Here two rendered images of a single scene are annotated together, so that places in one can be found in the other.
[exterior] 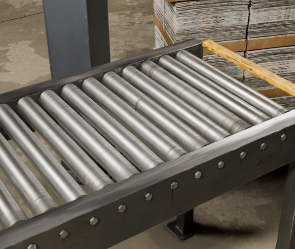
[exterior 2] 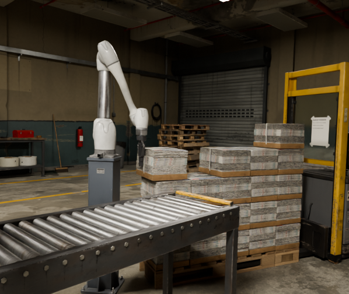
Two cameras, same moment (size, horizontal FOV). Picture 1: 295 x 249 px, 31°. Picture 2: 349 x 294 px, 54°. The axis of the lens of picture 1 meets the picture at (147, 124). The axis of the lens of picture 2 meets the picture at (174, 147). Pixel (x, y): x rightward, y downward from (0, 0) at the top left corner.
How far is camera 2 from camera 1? 73 cm
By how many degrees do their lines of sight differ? 32
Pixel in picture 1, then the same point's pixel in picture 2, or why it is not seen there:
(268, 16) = (199, 190)
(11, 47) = not seen: hidden behind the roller
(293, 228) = (232, 275)
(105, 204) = (155, 229)
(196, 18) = (166, 190)
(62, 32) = (98, 198)
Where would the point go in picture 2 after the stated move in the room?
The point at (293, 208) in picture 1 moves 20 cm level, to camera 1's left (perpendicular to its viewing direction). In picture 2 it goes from (231, 262) to (196, 264)
